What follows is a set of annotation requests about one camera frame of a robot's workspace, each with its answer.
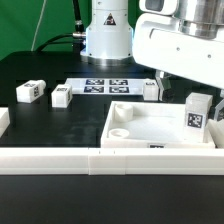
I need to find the white thin cable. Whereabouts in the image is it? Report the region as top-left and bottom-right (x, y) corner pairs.
(30, 0), (48, 52)

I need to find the fiducial marker sheet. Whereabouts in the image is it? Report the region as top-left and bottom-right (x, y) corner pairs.
(66, 78), (143, 95)

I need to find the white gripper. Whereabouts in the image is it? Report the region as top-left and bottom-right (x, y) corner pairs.
(133, 13), (224, 102)

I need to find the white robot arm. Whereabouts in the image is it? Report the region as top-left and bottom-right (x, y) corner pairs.
(81, 0), (224, 117)

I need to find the white U-shaped fence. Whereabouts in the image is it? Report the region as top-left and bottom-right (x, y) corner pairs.
(0, 107), (224, 176)

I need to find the white square tabletop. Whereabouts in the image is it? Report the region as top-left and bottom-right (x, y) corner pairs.
(101, 101), (215, 148)

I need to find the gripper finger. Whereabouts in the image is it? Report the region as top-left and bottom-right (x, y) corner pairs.
(214, 89), (224, 121)

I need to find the black cable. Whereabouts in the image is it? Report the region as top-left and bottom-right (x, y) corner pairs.
(34, 0), (88, 54)

